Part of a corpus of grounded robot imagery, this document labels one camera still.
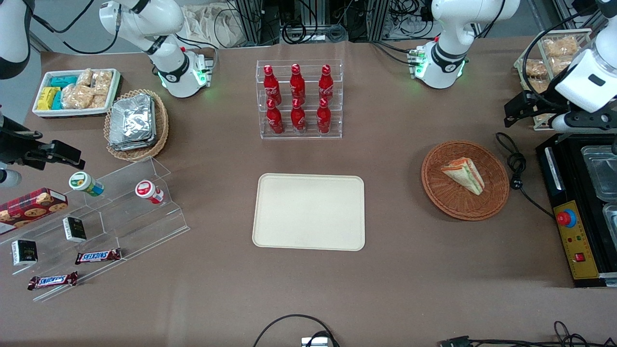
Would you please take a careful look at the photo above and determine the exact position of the clear plastic container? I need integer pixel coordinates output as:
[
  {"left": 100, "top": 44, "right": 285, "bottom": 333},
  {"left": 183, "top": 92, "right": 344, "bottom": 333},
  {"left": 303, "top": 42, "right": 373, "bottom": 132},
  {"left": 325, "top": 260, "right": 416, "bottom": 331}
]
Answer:
[
  {"left": 581, "top": 145, "right": 617, "bottom": 202},
  {"left": 603, "top": 202, "right": 617, "bottom": 241}
]

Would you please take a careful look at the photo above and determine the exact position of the green lid yogurt cup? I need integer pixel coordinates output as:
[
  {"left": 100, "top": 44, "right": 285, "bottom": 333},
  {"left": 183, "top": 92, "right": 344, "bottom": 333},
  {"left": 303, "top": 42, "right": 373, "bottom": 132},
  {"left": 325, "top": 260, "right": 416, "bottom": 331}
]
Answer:
[{"left": 68, "top": 171, "right": 105, "bottom": 197}]

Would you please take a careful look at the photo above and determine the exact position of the red cola bottle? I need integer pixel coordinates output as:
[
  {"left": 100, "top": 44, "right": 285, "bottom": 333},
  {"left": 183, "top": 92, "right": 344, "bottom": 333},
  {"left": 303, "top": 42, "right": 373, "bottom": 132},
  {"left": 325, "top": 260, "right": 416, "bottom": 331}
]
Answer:
[
  {"left": 316, "top": 98, "right": 332, "bottom": 134},
  {"left": 263, "top": 65, "right": 282, "bottom": 104},
  {"left": 319, "top": 64, "right": 335, "bottom": 101},
  {"left": 290, "top": 64, "right": 306, "bottom": 103},
  {"left": 266, "top": 99, "right": 284, "bottom": 134},
  {"left": 291, "top": 98, "right": 307, "bottom": 133}
]

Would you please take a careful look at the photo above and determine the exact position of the clear acrylic bottle rack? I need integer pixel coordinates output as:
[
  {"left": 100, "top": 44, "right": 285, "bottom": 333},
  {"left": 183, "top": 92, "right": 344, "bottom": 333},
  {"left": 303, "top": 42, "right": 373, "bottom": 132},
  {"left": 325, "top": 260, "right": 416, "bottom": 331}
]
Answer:
[{"left": 256, "top": 59, "right": 343, "bottom": 140}]

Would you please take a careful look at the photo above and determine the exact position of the coiled black cable bundle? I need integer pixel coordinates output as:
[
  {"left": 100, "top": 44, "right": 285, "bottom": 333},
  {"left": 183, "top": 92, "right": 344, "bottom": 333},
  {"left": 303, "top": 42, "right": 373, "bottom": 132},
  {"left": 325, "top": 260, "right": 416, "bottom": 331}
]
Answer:
[{"left": 281, "top": 0, "right": 349, "bottom": 45}]

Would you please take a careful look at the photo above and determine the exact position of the bagged fried snack packet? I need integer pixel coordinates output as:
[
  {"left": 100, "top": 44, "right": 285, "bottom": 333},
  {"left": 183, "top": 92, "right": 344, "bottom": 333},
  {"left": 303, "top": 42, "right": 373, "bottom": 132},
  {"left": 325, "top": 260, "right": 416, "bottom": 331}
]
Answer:
[
  {"left": 550, "top": 55, "right": 582, "bottom": 74},
  {"left": 525, "top": 59, "right": 548, "bottom": 78},
  {"left": 543, "top": 36, "right": 579, "bottom": 57},
  {"left": 527, "top": 77, "right": 551, "bottom": 95}
]

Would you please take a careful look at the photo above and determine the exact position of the light wicker basket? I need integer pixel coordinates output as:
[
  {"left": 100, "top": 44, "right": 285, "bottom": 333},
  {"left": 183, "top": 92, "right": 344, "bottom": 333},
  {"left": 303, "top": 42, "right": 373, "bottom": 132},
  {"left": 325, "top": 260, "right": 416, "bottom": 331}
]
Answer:
[{"left": 104, "top": 89, "right": 169, "bottom": 162}]

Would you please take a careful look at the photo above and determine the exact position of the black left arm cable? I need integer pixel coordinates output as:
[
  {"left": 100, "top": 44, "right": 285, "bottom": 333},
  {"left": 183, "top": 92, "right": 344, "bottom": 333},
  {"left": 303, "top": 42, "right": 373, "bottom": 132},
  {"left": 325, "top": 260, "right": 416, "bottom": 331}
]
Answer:
[{"left": 523, "top": 5, "right": 601, "bottom": 110}]

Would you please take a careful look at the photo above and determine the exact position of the brown wicker basket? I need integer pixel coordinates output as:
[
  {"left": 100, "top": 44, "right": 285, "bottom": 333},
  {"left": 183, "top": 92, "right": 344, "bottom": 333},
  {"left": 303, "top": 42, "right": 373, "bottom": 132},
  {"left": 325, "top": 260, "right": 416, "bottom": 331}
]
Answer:
[{"left": 421, "top": 140, "right": 510, "bottom": 222}]

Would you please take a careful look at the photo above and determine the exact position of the stack of foil containers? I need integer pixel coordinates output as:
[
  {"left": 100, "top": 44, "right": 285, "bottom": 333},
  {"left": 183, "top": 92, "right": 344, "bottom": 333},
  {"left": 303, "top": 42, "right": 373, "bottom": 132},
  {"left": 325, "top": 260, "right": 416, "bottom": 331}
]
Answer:
[{"left": 108, "top": 94, "right": 157, "bottom": 151}]

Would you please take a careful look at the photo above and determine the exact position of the small black box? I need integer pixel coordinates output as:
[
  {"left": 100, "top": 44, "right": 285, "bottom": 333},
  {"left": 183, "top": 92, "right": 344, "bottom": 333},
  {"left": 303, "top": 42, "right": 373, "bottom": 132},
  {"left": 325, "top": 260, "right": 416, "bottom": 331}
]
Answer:
[
  {"left": 11, "top": 240, "right": 38, "bottom": 267},
  {"left": 63, "top": 216, "right": 87, "bottom": 243}
]

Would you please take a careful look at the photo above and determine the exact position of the white snack tray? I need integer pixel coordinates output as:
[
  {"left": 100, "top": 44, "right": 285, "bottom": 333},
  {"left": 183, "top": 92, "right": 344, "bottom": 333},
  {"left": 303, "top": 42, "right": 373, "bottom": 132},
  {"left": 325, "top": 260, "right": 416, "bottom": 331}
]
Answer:
[{"left": 32, "top": 68, "right": 121, "bottom": 118}]

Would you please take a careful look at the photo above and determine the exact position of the clear acrylic stepped shelf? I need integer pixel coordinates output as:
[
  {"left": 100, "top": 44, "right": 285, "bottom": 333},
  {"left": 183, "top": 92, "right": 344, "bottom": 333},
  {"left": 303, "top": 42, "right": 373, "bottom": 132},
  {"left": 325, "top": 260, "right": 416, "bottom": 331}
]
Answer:
[{"left": 0, "top": 156, "right": 190, "bottom": 303}]

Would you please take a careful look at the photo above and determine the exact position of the red tartan cookie box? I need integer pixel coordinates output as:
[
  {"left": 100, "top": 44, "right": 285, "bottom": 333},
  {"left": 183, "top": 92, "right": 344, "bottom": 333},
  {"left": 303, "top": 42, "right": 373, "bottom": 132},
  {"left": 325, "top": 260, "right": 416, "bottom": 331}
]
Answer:
[{"left": 0, "top": 187, "right": 68, "bottom": 236}]

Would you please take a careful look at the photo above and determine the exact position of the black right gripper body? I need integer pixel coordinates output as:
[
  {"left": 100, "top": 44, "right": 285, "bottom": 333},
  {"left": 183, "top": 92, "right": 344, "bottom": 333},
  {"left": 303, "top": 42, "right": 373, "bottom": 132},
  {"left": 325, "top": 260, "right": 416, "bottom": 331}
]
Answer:
[{"left": 0, "top": 117, "right": 50, "bottom": 170}]

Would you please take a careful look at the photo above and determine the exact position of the crumpled translucent bag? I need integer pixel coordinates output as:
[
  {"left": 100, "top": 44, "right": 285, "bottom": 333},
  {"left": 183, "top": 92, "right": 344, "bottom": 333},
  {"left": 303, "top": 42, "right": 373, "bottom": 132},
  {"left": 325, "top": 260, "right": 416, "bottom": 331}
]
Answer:
[{"left": 182, "top": 4, "right": 241, "bottom": 49}]

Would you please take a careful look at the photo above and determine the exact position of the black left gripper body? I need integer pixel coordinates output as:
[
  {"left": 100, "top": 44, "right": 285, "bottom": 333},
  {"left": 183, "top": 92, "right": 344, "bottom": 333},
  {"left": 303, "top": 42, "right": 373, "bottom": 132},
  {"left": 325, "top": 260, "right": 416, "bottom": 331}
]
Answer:
[{"left": 519, "top": 91, "right": 556, "bottom": 122}]

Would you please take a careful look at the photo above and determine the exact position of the red lid yogurt cup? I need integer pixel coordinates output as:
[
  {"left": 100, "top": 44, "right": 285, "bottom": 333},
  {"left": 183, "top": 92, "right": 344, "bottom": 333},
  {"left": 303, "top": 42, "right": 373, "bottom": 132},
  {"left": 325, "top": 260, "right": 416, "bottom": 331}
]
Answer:
[{"left": 135, "top": 180, "right": 164, "bottom": 204}]

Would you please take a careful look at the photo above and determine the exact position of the brown snickers bar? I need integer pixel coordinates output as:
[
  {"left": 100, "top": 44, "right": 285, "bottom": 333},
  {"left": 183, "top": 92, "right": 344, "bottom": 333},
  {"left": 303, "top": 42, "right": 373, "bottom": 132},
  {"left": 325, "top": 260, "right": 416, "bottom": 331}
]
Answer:
[
  {"left": 75, "top": 248, "right": 122, "bottom": 265},
  {"left": 27, "top": 271, "right": 79, "bottom": 291}
]

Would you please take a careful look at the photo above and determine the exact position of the black sealing machine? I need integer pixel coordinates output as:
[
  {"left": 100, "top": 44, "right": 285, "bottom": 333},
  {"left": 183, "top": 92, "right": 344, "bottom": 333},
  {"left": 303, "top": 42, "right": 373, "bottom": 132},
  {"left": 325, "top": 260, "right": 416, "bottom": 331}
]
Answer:
[{"left": 536, "top": 133, "right": 617, "bottom": 288}]

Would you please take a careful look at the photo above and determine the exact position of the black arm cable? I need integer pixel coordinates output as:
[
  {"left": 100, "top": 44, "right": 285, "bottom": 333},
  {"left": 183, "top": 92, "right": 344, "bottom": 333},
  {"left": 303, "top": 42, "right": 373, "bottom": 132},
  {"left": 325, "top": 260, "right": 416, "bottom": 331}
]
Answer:
[
  {"left": 523, "top": 5, "right": 601, "bottom": 110},
  {"left": 29, "top": 0, "right": 121, "bottom": 54}
]

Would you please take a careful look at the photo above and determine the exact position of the triangle sandwich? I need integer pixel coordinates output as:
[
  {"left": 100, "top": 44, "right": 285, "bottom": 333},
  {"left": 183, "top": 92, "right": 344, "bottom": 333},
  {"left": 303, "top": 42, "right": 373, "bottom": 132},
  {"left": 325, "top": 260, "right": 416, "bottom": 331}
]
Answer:
[{"left": 441, "top": 157, "right": 485, "bottom": 196}]

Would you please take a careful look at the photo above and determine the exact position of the black power cable with plug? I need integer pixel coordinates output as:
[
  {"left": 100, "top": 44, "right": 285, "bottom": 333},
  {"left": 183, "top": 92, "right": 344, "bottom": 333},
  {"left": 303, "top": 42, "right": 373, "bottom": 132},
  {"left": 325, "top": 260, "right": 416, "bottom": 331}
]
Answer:
[{"left": 496, "top": 132, "right": 555, "bottom": 218}]

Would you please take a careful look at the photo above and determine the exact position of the beige plastic tray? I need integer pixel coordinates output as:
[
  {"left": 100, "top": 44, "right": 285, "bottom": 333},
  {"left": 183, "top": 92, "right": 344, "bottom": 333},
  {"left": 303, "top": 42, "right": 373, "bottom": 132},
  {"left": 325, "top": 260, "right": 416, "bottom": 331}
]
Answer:
[{"left": 252, "top": 173, "right": 366, "bottom": 252}]

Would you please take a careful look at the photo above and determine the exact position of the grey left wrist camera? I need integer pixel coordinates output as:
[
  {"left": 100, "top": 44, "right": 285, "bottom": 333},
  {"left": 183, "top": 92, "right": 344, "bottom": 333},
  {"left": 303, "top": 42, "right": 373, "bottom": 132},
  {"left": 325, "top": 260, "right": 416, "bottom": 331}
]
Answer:
[{"left": 551, "top": 112, "right": 617, "bottom": 133}]

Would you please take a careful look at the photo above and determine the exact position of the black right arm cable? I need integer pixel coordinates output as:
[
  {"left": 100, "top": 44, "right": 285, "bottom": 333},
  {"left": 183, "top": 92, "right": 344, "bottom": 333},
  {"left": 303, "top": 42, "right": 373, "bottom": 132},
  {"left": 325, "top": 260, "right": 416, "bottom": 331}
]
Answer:
[{"left": 29, "top": 0, "right": 121, "bottom": 54}]

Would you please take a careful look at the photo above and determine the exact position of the aluminium frame post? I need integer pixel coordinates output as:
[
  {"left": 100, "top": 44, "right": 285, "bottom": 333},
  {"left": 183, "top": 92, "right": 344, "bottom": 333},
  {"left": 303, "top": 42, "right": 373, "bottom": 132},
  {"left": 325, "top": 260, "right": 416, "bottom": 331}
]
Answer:
[
  {"left": 368, "top": 0, "right": 391, "bottom": 42},
  {"left": 234, "top": 0, "right": 264, "bottom": 46}
]

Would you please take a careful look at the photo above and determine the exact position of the yellow snack packet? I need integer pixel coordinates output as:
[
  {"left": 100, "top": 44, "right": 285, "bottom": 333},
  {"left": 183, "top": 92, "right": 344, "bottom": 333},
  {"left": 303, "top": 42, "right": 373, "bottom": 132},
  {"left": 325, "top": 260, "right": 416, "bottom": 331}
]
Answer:
[{"left": 37, "top": 87, "right": 61, "bottom": 111}]

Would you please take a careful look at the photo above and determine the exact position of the black cable with connector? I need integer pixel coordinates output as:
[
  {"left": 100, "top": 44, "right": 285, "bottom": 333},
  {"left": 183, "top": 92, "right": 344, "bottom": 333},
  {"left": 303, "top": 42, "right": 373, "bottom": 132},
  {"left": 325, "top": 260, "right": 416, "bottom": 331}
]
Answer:
[{"left": 439, "top": 320, "right": 617, "bottom": 347}]

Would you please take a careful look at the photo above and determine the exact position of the white wire rack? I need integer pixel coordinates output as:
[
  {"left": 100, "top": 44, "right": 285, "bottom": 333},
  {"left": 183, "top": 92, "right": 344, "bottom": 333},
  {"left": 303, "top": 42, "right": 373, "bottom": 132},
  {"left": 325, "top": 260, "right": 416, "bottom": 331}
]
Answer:
[{"left": 513, "top": 28, "right": 594, "bottom": 131}]

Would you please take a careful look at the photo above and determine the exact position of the black looped cable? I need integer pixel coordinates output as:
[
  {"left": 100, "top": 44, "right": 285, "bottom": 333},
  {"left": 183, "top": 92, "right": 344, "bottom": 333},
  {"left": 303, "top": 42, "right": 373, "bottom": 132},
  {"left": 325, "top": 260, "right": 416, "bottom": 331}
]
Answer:
[{"left": 252, "top": 314, "right": 340, "bottom": 347}]

